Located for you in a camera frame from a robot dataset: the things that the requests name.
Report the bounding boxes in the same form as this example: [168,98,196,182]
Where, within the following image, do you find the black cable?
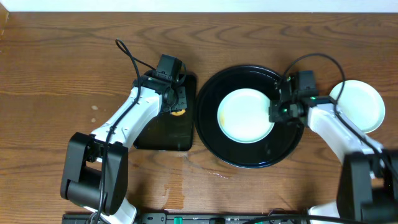
[279,53,398,181]
[90,38,158,224]

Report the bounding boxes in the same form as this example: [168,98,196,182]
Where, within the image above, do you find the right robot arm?
[269,80,397,223]

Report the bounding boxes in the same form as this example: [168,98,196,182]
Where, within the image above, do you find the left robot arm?
[60,75,197,223]

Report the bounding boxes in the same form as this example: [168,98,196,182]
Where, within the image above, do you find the black round tray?
[195,65,304,168]

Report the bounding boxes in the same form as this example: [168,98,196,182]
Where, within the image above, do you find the right black cable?
[279,53,398,181]

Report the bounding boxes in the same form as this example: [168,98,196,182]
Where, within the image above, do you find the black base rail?
[62,213,309,224]

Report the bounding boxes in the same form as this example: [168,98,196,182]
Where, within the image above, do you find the black rectangular tray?
[133,72,197,151]

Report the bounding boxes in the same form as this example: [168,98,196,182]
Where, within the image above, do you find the green and yellow sponge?
[170,109,186,116]

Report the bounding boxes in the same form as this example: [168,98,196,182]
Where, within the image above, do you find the light blue plate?
[217,88,274,144]
[338,80,386,133]

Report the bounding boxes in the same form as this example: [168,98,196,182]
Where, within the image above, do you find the left black cable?
[90,38,158,224]

